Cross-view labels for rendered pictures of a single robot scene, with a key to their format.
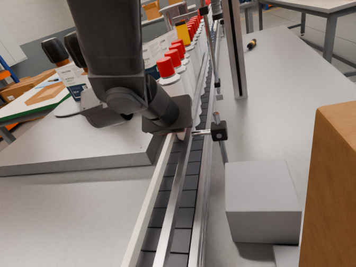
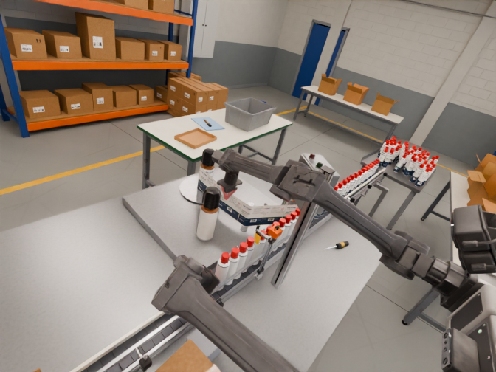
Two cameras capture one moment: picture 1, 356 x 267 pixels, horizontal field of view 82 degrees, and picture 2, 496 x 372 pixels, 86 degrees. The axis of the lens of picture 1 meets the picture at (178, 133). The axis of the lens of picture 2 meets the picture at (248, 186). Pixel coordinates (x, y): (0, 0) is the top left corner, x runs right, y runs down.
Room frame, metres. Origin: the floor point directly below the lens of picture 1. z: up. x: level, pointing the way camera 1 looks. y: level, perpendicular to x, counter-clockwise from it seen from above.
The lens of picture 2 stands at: (-0.28, -0.21, 1.90)
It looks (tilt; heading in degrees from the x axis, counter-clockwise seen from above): 32 degrees down; 14
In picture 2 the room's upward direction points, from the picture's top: 15 degrees clockwise
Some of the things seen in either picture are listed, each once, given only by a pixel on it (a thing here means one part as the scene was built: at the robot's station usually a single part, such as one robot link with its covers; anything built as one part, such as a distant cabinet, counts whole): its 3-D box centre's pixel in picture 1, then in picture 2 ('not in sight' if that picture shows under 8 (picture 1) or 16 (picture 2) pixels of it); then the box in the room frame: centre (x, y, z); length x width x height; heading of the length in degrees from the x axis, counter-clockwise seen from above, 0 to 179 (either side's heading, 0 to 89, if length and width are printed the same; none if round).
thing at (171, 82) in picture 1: (176, 101); (221, 271); (0.45, -0.02, 0.98); 0.05 x 0.05 x 0.20
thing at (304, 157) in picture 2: not in sight; (311, 183); (0.73, -0.23, 1.38); 0.17 x 0.10 x 0.19; 34
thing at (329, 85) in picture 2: not in sight; (328, 84); (6.40, 0.18, 0.97); 0.47 x 0.41 x 0.37; 162
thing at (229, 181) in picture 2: not in sight; (231, 178); (0.65, 0.10, 1.30); 0.10 x 0.07 x 0.07; 161
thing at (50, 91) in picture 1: (49, 91); (196, 137); (1.82, 0.91, 0.82); 0.34 x 0.24 x 0.04; 172
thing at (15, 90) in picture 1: (34, 96); (190, 97); (4.27, 2.43, 0.32); 1.20 x 0.83 x 0.64; 75
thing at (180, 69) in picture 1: (182, 91); (231, 266); (0.49, -0.05, 0.98); 0.05 x 0.05 x 0.20
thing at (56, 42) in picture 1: (68, 71); (207, 170); (1.04, 0.39, 1.04); 0.09 x 0.09 x 0.29
